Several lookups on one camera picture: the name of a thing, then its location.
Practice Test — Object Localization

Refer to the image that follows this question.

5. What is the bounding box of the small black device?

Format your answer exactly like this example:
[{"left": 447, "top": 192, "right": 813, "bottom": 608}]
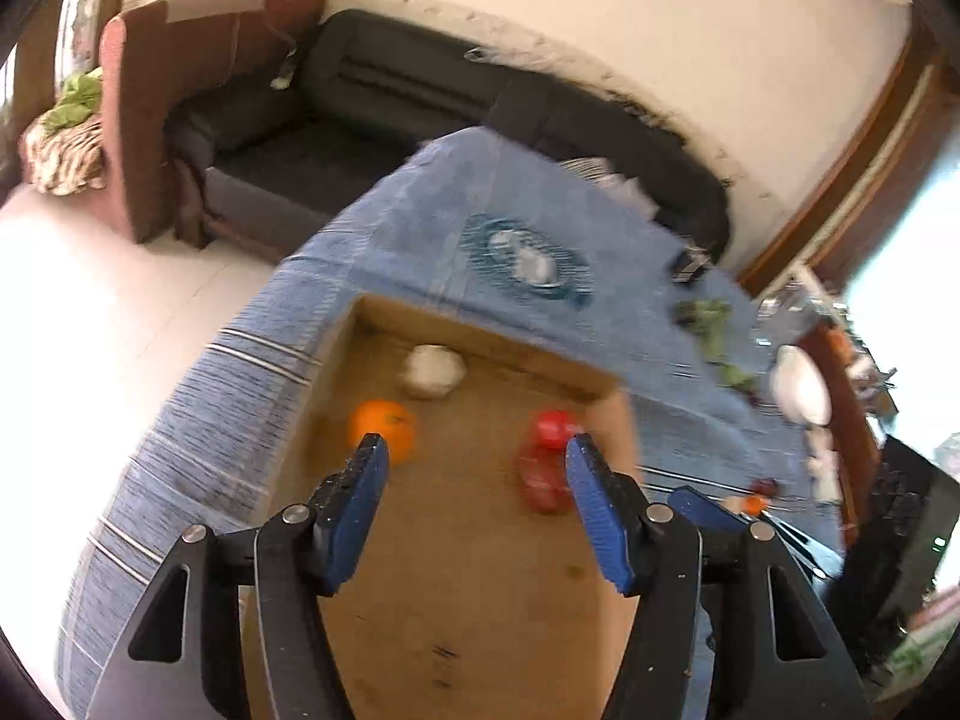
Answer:
[{"left": 669, "top": 245, "right": 713, "bottom": 288}]

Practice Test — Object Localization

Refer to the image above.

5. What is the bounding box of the brown armchair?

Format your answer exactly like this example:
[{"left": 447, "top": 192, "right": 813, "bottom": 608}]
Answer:
[{"left": 99, "top": 0, "right": 324, "bottom": 242}]

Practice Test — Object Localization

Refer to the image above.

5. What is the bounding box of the white bowl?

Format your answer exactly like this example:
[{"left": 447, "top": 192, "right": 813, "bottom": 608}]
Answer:
[{"left": 770, "top": 344, "right": 832, "bottom": 427}]

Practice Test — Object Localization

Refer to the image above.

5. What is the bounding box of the patterned blanket pile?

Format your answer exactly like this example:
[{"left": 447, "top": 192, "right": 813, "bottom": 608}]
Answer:
[{"left": 23, "top": 67, "right": 106, "bottom": 197}]

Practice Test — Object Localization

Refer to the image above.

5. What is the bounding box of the blue plaid tablecloth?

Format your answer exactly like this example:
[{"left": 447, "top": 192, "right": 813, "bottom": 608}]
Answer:
[{"left": 57, "top": 127, "right": 839, "bottom": 717}]

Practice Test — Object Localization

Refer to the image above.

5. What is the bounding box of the black leather sofa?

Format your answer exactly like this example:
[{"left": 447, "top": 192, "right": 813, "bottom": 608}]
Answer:
[{"left": 164, "top": 10, "right": 732, "bottom": 262}]

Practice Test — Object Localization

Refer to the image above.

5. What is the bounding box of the cardboard tray box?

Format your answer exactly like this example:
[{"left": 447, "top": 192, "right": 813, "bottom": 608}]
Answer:
[{"left": 262, "top": 294, "right": 640, "bottom": 718}]

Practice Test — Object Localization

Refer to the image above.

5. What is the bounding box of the wooden side cabinet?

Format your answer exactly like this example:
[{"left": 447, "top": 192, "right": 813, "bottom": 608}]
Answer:
[{"left": 797, "top": 319, "right": 880, "bottom": 548}]

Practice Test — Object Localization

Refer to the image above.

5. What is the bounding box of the red cherry tomato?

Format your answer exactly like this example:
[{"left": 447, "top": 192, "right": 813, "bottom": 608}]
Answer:
[{"left": 532, "top": 410, "right": 583, "bottom": 454}]

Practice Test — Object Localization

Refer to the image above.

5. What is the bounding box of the green leafy vegetable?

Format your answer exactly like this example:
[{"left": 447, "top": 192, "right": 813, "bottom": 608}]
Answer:
[{"left": 672, "top": 299, "right": 760, "bottom": 405}]

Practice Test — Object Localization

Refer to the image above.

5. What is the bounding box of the hexagonal sugarcane piece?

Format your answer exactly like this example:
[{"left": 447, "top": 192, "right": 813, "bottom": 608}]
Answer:
[{"left": 400, "top": 344, "right": 467, "bottom": 400}]

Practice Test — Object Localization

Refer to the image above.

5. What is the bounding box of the dark purple plum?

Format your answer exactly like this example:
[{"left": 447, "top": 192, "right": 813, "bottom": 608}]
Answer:
[{"left": 750, "top": 476, "right": 781, "bottom": 499}]

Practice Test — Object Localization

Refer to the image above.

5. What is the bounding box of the orange mandarin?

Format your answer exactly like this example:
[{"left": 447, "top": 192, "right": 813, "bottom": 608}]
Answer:
[
  {"left": 740, "top": 494, "right": 771, "bottom": 518},
  {"left": 347, "top": 400, "right": 418, "bottom": 465}
]

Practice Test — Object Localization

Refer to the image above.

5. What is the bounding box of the white work glove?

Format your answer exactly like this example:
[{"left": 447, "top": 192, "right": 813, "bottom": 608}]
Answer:
[{"left": 805, "top": 426, "right": 843, "bottom": 505}]

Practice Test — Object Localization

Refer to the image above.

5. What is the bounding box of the large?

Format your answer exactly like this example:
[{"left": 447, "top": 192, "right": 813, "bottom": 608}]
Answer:
[{"left": 516, "top": 445, "right": 573, "bottom": 515}]

